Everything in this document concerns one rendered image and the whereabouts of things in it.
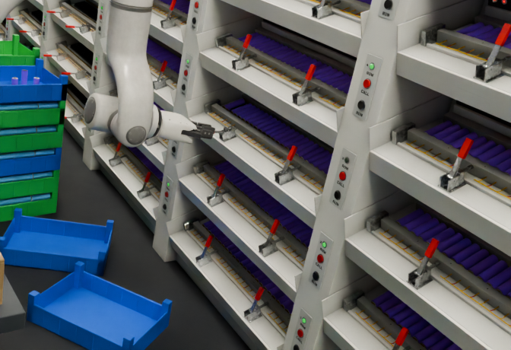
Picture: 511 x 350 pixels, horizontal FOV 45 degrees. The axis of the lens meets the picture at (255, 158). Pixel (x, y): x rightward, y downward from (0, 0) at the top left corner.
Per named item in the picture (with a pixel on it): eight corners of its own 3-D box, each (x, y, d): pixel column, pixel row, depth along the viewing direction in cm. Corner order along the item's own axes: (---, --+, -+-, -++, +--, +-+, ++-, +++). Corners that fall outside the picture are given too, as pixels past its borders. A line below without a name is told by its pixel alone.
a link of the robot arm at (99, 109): (154, 111, 144) (139, 97, 151) (102, 101, 136) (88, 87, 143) (144, 144, 146) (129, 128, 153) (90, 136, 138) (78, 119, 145)
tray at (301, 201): (317, 233, 135) (315, 197, 130) (190, 131, 180) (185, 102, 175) (387, 197, 143) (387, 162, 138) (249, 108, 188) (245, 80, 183)
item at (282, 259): (298, 307, 141) (293, 261, 134) (180, 191, 187) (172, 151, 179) (366, 268, 150) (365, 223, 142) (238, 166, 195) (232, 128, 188)
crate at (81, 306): (26, 319, 157) (27, 293, 154) (76, 284, 175) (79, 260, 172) (125, 367, 148) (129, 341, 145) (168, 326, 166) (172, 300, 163)
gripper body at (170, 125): (136, 127, 155) (174, 134, 162) (153, 143, 147) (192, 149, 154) (144, 100, 153) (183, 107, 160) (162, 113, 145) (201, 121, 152)
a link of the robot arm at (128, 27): (172, 17, 129) (153, 150, 141) (143, -2, 140) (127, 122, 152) (131, 15, 124) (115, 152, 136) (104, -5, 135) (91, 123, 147)
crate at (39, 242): (-5, 264, 176) (-4, 239, 173) (14, 230, 195) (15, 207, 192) (103, 276, 181) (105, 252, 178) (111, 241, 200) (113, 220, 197)
